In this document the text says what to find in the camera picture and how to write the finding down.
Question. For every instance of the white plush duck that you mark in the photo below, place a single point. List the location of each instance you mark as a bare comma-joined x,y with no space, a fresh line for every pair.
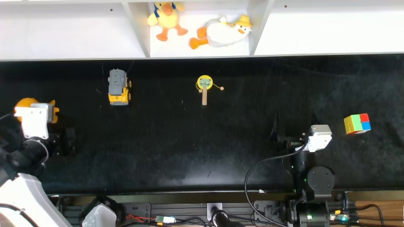
224,33

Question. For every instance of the mounting rail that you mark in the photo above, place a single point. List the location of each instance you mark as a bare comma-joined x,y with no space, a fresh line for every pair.
189,209

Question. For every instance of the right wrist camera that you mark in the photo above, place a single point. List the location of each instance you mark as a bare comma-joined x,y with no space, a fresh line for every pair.
318,137

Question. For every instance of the grey and yellow toy truck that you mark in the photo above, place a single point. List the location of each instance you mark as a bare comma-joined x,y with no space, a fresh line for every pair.
118,91

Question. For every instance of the yellow rattle drum toy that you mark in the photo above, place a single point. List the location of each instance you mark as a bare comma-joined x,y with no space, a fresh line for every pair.
205,82

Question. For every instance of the yellow plush duck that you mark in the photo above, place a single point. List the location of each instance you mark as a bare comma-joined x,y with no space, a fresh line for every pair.
167,19

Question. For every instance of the many-coloured puzzle cube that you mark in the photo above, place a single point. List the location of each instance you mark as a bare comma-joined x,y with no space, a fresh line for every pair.
356,123

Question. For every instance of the white shelf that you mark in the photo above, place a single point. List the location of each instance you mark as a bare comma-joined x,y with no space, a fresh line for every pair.
79,38

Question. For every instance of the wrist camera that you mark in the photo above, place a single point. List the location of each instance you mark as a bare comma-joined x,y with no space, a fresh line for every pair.
34,121
318,137

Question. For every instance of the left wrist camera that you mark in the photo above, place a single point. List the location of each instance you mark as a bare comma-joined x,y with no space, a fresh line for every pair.
34,121

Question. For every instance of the orange dinosaur figure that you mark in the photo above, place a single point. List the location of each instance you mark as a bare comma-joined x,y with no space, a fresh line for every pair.
26,102

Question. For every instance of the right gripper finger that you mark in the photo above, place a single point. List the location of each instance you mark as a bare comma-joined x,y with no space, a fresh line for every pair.
276,132
314,121

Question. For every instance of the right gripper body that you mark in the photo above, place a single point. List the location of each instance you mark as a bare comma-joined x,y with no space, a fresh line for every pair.
290,142

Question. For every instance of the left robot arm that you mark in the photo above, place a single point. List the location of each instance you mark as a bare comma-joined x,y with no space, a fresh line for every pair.
25,195

